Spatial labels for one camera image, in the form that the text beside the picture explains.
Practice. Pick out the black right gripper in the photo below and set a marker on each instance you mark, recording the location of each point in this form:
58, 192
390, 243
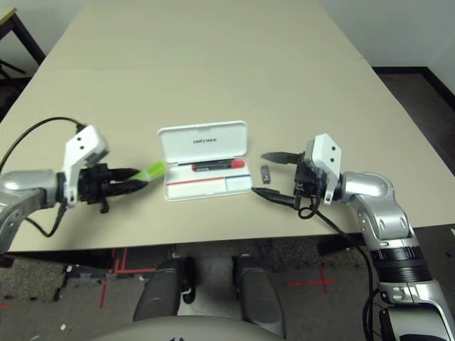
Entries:
309, 184

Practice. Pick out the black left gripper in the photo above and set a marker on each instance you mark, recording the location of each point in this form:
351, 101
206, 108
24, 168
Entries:
92, 184

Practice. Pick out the small black sharpener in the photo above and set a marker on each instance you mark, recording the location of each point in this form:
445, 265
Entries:
266, 174

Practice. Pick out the green highlighter marker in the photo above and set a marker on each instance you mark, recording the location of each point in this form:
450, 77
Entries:
153, 170

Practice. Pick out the red and black marker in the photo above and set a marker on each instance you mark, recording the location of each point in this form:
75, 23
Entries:
213, 165

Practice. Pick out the white plastic pencil case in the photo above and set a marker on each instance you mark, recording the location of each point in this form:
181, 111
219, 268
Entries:
206, 188

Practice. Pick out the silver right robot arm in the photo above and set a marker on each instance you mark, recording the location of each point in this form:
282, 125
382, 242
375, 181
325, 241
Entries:
377, 199

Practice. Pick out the grey robot right leg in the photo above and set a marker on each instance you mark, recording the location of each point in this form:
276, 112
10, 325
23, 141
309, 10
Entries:
259, 291

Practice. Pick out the grey robot leg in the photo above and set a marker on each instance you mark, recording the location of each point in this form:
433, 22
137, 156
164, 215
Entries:
160, 291
259, 291

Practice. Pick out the grey robot left leg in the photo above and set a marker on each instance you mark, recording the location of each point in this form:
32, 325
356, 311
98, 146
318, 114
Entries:
160, 291

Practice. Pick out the black tripod stand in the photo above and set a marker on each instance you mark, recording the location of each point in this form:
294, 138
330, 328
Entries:
10, 69

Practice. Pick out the grey robot torso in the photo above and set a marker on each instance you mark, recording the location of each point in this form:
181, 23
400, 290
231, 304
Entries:
185, 328

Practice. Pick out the wooden side table black legs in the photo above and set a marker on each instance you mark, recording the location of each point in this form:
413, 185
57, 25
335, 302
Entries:
21, 32

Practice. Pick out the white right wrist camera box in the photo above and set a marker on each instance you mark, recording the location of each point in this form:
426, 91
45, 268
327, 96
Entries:
327, 152

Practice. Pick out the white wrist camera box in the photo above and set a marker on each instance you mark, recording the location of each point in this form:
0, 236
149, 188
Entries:
327, 152
85, 142

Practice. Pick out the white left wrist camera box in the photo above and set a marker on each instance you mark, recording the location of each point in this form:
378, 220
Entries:
85, 142

